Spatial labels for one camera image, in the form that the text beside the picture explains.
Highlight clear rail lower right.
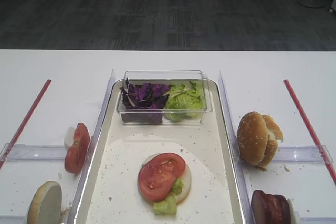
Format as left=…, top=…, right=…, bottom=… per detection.
left=295, top=217, right=336, bottom=224

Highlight silver metal tray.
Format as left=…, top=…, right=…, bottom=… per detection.
left=86, top=81, right=243, bottom=223

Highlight right long clear divider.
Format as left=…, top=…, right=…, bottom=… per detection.
left=218, top=71, right=255, bottom=223

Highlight right red tape strip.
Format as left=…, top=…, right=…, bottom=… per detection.
left=284, top=79, right=335, bottom=183

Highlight lettuce piece on tray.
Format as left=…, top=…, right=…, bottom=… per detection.
left=153, top=178, right=184, bottom=215

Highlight bottom bun slice on tray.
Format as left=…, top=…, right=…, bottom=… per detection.
left=140, top=152, right=192, bottom=205

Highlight left red tape strip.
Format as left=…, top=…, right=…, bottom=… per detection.
left=0, top=79, right=51, bottom=168

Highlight stack of meat slices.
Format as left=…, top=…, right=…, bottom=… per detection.
left=251, top=190, right=291, bottom=224

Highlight clear plastic container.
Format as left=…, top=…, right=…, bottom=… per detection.
left=116, top=70, right=212, bottom=125

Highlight sesame bun top front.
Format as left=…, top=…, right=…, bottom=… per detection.
left=237, top=112, right=268, bottom=166

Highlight upright bun slice left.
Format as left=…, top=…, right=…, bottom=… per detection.
left=26, top=181, right=62, bottom=224

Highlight clear rail upper right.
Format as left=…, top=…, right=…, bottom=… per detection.
left=271, top=145, right=333, bottom=164

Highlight long clear divider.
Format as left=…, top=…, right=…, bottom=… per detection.
left=66, top=71, right=115, bottom=223
left=218, top=71, right=255, bottom=223

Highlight purple cabbage leaves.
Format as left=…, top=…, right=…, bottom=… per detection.
left=120, top=78, right=172, bottom=110

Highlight sesame bun top rear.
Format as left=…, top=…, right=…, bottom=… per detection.
left=258, top=115, right=283, bottom=170

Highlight red tape strip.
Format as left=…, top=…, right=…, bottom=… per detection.
left=284, top=79, right=335, bottom=183
left=0, top=79, right=51, bottom=168

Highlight upright tomato slice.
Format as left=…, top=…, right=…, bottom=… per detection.
left=65, top=122, right=90, bottom=174

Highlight left long clear divider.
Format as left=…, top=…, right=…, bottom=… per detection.
left=66, top=71, right=115, bottom=223

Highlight green lettuce in container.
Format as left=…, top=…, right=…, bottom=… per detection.
left=164, top=81, right=205, bottom=122

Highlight clear rail lower left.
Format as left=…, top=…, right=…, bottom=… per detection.
left=0, top=216, right=27, bottom=224

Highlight sesame bun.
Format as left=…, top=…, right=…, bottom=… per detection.
left=237, top=112, right=268, bottom=166
left=258, top=115, right=283, bottom=170

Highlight clear rail upper left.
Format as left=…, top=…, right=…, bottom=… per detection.
left=1, top=144, right=67, bottom=162

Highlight clear rail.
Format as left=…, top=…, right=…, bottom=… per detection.
left=1, top=144, right=67, bottom=162
left=295, top=217, right=336, bottom=224
left=271, top=145, right=333, bottom=164
left=0, top=216, right=27, bottom=224

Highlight tomato slice on tray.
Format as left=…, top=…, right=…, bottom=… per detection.
left=138, top=152, right=186, bottom=202

